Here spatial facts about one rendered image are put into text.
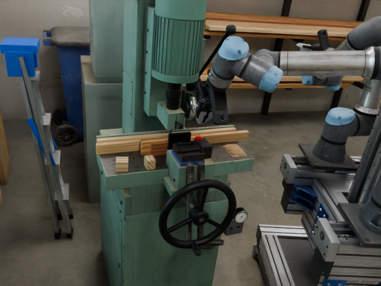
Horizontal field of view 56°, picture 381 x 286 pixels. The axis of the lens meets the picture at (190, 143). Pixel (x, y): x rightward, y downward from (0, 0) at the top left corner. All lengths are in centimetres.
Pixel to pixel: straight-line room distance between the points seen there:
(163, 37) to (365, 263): 108
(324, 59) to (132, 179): 75
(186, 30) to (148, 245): 85
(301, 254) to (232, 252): 44
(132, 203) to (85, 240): 103
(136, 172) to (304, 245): 123
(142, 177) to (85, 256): 105
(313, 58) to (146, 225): 86
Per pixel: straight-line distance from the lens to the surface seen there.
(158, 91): 146
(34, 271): 225
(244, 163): 147
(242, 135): 160
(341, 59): 117
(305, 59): 116
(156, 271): 165
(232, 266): 227
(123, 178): 130
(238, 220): 155
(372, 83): 180
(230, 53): 102
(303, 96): 470
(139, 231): 147
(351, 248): 143
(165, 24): 125
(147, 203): 139
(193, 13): 124
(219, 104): 113
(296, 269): 207
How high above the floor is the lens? 160
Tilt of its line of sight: 27 degrees down
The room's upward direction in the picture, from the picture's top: 6 degrees clockwise
